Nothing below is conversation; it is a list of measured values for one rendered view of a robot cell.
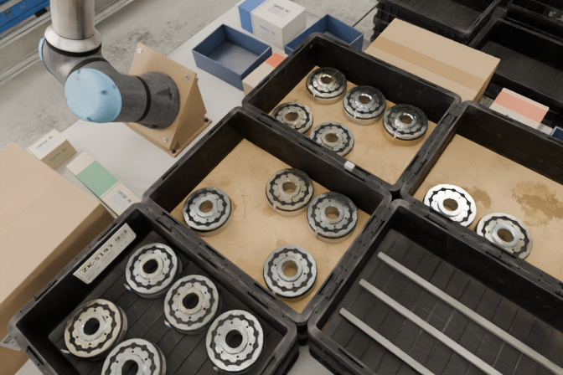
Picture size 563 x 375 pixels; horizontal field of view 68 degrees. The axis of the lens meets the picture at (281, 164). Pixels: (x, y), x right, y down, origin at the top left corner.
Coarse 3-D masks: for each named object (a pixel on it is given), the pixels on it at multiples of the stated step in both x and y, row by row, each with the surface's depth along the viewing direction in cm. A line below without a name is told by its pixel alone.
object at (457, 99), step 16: (304, 48) 103; (352, 48) 101; (384, 64) 98; (416, 80) 94; (448, 96) 92; (256, 112) 92; (448, 112) 89; (288, 128) 89; (320, 144) 86; (336, 160) 84; (416, 160) 83; (368, 176) 81; (400, 176) 81
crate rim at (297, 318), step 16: (240, 112) 92; (272, 128) 89; (304, 144) 86; (352, 176) 81; (144, 192) 82; (384, 192) 79; (160, 208) 80; (384, 208) 77; (176, 224) 78; (368, 224) 77; (192, 240) 76; (224, 256) 74; (352, 256) 73; (240, 272) 72; (336, 272) 71; (256, 288) 70; (320, 288) 70; (272, 304) 69; (304, 320) 67
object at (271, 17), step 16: (256, 0) 137; (272, 0) 136; (288, 0) 136; (240, 16) 139; (256, 16) 133; (272, 16) 132; (288, 16) 131; (304, 16) 135; (256, 32) 139; (272, 32) 133; (288, 32) 132
